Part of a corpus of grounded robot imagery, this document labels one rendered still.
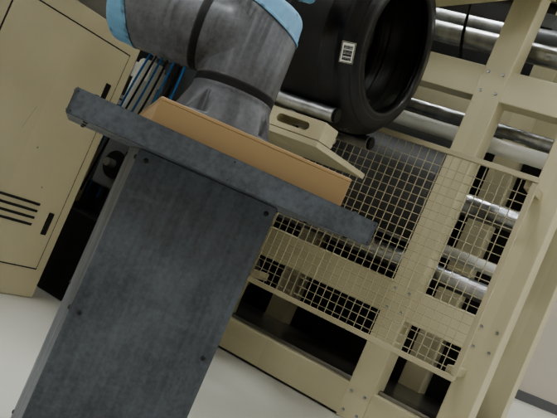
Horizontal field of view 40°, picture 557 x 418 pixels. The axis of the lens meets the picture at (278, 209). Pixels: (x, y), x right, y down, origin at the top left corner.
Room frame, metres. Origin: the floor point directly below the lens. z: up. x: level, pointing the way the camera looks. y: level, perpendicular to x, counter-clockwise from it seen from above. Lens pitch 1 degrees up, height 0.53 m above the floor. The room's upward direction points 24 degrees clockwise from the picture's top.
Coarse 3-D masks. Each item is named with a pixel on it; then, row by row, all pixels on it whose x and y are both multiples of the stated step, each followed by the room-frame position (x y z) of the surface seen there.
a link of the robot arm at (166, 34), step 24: (120, 0) 1.34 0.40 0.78; (144, 0) 1.34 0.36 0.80; (168, 0) 1.34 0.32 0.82; (192, 0) 1.34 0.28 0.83; (120, 24) 1.36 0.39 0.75; (144, 24) 1.35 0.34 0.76; (168, 24) 1.34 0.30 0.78; (192, 24) 1.33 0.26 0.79; (144, 48) 1.40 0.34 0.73; (168, 48) 1.37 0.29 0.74
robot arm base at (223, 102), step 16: (208, 80) 1.33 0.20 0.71; (224, 80) 1.32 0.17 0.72; (192, 96) 1.32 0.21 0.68; (208, 96) 1.31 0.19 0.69; (224, 96) 1.31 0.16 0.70; (240, 96) 1.32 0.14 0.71; (256, 96) 1.33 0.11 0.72; (208, 112) 1.30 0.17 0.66; (224, 112) 1.30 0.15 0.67; (240, 112) 1.31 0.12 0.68; (256, 112) 1.33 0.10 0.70; (240, 128) 1.30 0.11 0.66; (256, 128) 1.33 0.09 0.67
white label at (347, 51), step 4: (344, 44) 2.18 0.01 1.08; (348, 44) 2.18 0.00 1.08; (352, 44) 2.18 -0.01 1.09; (344, 48) 2.18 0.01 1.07; (348, 48) 2.18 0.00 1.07; (352, 48) 2.18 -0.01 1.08; (344, 52) 2.19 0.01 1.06; (348, 52) 2.19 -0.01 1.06; (352, 52) 2.18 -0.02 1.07; (340, 56) 2.20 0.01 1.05; (344, 56) 2.19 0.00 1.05; (348, 56) 2.19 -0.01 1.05; (352, 56) 2.19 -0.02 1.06; (340, 60) 2.20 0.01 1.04; (344, 60) 2.20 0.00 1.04; (348, 60) 2.19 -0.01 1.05; (352, 60) 2.19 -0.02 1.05
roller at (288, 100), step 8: (280, 96) 2.37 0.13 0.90; (288, 96) 2.35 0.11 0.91; (296, 96) 2.35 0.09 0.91; (280, 104) 2.38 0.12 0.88; (288, 104) 2.35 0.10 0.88; (296, 104) 2.34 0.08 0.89; (304, 104) 2.32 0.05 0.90; (312, 104) 2.31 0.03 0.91; (320, 104) 2.30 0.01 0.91; (304, 112) 2.33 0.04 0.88; (312, 112) 2.31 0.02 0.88; (320, 112) 2.29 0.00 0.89; (328, 112) 2.27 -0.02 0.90; (336, 112) 2.27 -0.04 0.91; (328, 120) 2.29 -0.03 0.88; (336, 120) 2.28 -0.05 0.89
